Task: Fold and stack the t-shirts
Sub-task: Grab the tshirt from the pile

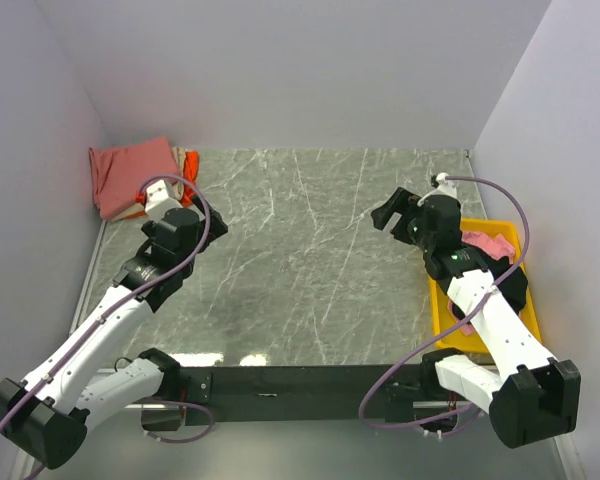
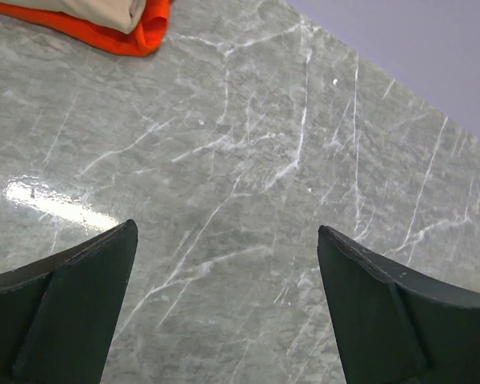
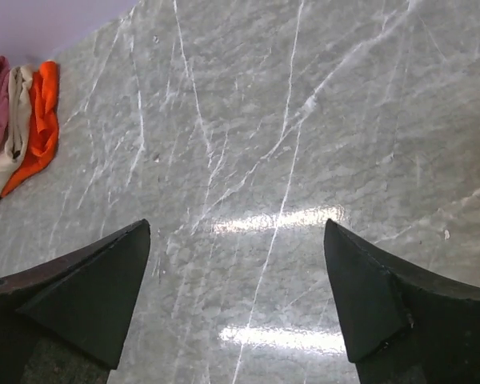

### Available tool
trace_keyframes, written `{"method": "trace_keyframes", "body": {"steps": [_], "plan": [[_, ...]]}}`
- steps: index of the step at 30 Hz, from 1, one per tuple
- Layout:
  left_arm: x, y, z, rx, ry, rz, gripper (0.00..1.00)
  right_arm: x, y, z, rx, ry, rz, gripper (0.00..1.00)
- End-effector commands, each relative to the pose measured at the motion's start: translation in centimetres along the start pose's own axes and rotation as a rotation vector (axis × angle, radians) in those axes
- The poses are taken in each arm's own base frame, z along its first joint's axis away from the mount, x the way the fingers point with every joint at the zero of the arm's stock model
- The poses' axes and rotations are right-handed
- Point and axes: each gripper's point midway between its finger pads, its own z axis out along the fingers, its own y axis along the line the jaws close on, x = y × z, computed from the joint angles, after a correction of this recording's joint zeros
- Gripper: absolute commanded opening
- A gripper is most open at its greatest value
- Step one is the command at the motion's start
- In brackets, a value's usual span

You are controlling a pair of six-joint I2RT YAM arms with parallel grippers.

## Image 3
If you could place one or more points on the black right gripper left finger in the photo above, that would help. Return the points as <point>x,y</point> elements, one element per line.
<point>66,320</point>

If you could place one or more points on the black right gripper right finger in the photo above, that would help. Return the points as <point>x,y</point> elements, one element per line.
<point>401,323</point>

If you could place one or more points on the folded orange t-shirt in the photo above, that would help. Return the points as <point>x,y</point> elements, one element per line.
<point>40,128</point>

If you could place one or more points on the folded beige t-shirt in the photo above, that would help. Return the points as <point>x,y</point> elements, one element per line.
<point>13,147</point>

